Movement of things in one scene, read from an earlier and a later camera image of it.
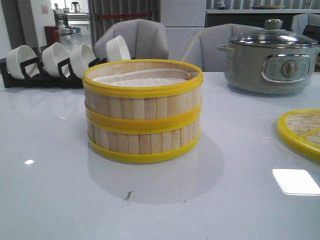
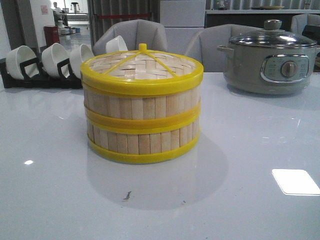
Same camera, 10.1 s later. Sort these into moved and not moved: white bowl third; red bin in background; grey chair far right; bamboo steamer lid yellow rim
Moved: bamboo steamer lid yellow rim
Not moved: red bin in background; white bowl third; grey chair far right
